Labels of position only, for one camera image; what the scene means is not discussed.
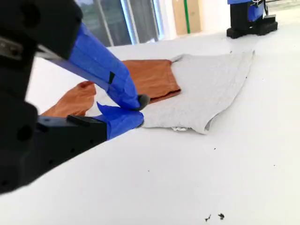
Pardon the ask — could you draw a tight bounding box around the tan board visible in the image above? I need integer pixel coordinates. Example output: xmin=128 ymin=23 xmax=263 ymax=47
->
xmin=172 ymin=0 xmax=203 ymax=36

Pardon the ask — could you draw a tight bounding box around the glass window with frame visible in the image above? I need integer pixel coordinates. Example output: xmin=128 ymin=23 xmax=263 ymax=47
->
xmin=76 ymin=0 xmax=163 ymax=48

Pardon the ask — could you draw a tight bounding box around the grey t-shirt with rust sleeves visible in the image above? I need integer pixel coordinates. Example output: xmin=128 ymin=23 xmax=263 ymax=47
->
xmin=41 ymin=50 xmax=255 ymax=135

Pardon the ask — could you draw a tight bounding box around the green strip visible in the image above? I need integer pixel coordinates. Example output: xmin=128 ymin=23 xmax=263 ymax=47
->
xmin=183 ymin=0 xmax=191 ymax=35

